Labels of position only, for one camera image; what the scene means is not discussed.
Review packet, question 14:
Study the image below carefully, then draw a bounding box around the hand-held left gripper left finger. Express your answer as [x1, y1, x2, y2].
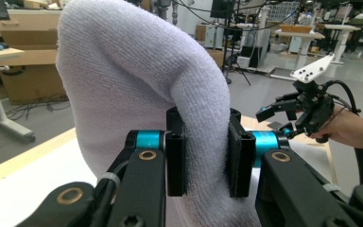
[126, 107, 188, 197]

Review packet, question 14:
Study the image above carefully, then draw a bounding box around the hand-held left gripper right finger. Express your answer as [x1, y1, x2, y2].
[226, 107, 291, 199]

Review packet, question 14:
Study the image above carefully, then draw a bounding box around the lilac printed towel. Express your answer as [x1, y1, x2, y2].
[55, 0, 263, 227]

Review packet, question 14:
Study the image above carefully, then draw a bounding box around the white desk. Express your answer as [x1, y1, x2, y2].
[323, 24, 362, 64]
[273, 29, 325, 64]

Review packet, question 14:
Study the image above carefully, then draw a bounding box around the black tripod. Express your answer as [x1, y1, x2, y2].
[221, 18, 252, 87]

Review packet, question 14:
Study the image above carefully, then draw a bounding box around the wooden crate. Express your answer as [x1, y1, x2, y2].
[278, 24, 314, 34]

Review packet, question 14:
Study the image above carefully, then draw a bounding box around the black monitor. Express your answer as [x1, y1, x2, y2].
[210, 0, 236, 19]

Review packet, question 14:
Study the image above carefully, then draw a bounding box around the large cardboard box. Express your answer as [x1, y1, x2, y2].
[0, 29, 67, 105]

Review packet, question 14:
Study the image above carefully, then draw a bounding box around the right hand-held gripper black cable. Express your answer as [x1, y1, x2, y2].
[320, 79, 363, 186]

